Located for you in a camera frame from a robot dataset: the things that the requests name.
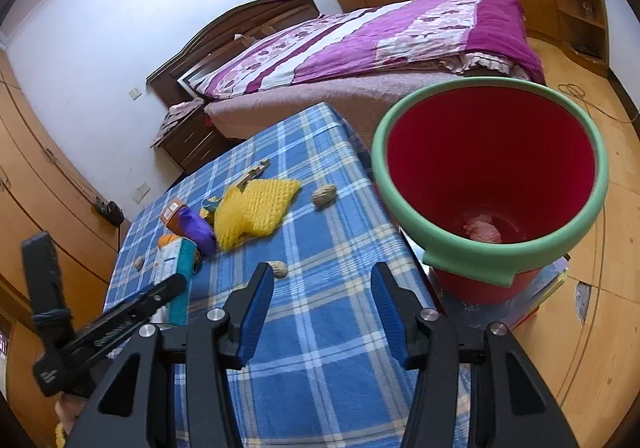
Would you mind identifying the black power strip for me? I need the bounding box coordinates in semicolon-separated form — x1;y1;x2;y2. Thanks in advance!
90;195;125;227

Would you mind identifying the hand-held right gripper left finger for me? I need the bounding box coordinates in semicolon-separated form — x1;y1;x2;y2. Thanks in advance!
64;263;276;448

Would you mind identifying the blue plaid tablecloth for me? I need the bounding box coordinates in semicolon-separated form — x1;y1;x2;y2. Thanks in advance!
102;102;473;448

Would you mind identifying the mauve bed cover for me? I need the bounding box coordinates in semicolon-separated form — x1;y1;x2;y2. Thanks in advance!
204;55;546;153

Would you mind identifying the dark wooden nightstand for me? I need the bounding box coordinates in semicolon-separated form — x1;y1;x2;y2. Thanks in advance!
150;100;236;176

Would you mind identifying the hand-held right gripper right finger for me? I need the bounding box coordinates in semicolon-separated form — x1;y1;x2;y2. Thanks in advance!
370;262;581;448

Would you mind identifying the dark wooden headboard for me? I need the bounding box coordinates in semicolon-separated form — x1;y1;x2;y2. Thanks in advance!
146;0;321;108

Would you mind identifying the yellow foam fruit net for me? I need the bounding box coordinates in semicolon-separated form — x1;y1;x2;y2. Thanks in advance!
214;178;302;251

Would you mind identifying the bed with purple quilt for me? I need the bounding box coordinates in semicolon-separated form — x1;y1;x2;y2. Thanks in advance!
177;0;547;101

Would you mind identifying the red bucket with green rim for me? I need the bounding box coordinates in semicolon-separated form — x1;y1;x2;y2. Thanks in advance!
371;76;610;305

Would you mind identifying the pink floral cloth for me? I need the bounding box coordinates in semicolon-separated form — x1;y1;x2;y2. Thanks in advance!
152;98;207;146

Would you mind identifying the light wooden wardrobe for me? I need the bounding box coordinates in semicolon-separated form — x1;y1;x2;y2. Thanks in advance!
0;50;132;429

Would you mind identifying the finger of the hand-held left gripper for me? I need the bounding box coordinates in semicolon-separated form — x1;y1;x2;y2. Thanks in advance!
70;273;187;356

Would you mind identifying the purple plastic wrapper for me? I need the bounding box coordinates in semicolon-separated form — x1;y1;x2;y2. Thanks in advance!
179;207;218;256

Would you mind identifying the small orange carton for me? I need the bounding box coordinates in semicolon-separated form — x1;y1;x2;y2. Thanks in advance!
160;198;187;233

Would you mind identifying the thin floor cable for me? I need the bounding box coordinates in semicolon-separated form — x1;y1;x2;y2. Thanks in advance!
557;82;636;123

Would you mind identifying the small yellow box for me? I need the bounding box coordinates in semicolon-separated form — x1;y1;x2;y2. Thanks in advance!
199;197;222;227

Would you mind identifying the pink crumpled tissue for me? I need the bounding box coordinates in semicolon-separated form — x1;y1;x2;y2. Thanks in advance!
462;213;503;243

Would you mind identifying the person's left hand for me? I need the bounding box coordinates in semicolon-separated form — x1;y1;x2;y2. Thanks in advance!
54;397;87;435

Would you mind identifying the white and teal box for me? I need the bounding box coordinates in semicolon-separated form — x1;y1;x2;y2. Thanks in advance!
150;239;200;326

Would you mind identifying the notched wooden block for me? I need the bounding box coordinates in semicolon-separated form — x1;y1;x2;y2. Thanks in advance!
235;159;272;191

